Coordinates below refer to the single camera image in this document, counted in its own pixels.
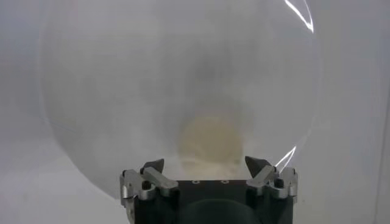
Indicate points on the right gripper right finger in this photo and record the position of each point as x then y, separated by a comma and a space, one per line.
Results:
268, 182

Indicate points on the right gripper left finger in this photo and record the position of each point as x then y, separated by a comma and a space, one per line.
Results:
152, 187

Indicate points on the white steamed baozi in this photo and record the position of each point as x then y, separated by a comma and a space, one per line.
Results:
210, 143

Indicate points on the white round plate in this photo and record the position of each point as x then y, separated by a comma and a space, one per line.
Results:
122, 91

